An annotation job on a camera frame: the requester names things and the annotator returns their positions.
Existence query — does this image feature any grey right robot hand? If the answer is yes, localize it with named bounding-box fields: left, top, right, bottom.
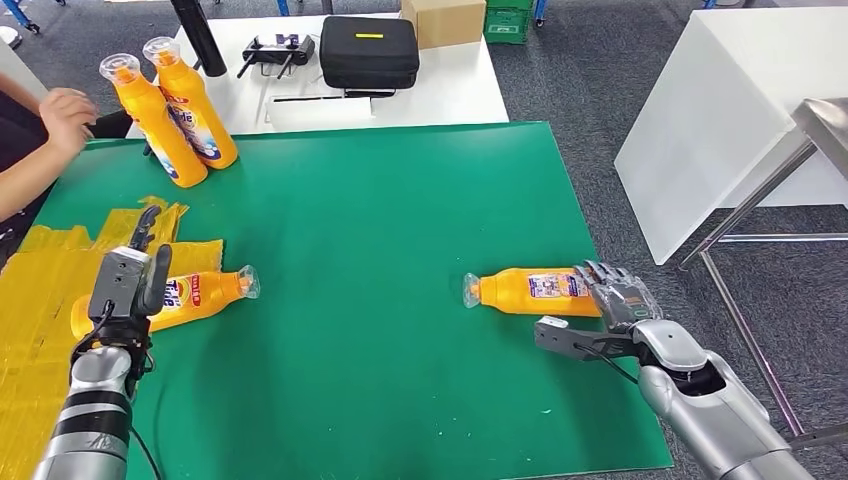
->
left=572, top=259, right=664, bottom=336

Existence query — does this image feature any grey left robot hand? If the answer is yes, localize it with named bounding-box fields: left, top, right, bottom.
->
left=127, top=203, right=175, bottom=319

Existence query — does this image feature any person's right hand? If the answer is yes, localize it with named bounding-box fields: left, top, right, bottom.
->
left=39, top=87, right=99, bottom=157

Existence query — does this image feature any orange detergent bottle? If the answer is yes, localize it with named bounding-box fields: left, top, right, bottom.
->
left=461, top=266, right=603, bottom=319
left=142, top=36, right=239, bottom=171
left=99, top=52, right=209, bottom=189
left=70, top=264, right=262, bottom=341

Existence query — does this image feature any person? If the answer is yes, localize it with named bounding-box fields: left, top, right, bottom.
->
left=0, top=92, right=134, bottom=266

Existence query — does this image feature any white desk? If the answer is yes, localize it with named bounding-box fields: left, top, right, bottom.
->
left=0, top=40, right=49, bottom=101

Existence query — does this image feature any black thermos flask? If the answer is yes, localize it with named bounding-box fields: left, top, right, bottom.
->
left=169, top=0, right=229, bottom=78

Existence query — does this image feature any yellow taped cardboard sheet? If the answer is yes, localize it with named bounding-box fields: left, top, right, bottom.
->
left=0, top=195, right=225, bottom=480

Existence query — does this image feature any white side table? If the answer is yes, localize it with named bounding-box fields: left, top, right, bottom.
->
left=614, top=7, right=848, bottom=266

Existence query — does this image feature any green table mat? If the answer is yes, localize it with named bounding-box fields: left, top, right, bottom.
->
left=29, top=121, right=674, bottom=480

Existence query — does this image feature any black remote controller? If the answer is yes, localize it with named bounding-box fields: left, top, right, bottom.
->
left=236, top=34, right=317, bottom=81

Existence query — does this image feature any white paper sheet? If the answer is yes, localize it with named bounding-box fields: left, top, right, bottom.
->
left=264, top=95, right=376, bottom=132

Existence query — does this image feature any black stylus pen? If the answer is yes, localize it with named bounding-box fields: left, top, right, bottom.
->
left=272, top=90, right=397, bottom=104

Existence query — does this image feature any black zip carry case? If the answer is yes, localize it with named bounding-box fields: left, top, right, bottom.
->
left=319, top=15, right=421, bottom=91

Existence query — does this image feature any brown cardboard box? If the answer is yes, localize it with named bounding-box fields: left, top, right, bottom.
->
left=400, top=0, right=488, bottom=51

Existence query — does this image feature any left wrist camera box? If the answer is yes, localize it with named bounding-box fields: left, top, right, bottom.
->
left=87, top=246, right=151, bottom=323

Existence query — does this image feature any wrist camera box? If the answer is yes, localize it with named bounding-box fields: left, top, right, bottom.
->
left=87, top=246, right=151, bottom=323
left=533, top=315, right=641, bottom=363

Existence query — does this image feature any black right camera cable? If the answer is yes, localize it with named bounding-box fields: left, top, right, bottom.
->
left=572, top=343, right=641, bottom=387

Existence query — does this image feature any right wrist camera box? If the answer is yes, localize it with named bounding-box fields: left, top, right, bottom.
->
left=533, top=315, right=641, bottom=363

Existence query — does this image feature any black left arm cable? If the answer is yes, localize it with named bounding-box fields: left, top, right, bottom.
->
left=129, top=423, right=164, bottom=480

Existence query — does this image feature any steel frame table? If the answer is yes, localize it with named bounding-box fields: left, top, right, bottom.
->
left=678, top=97, right=848, bottom=452

